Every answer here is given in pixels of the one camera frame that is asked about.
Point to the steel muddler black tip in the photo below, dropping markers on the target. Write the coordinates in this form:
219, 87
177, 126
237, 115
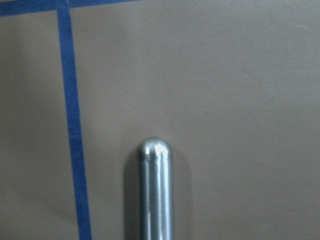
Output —
156, 189

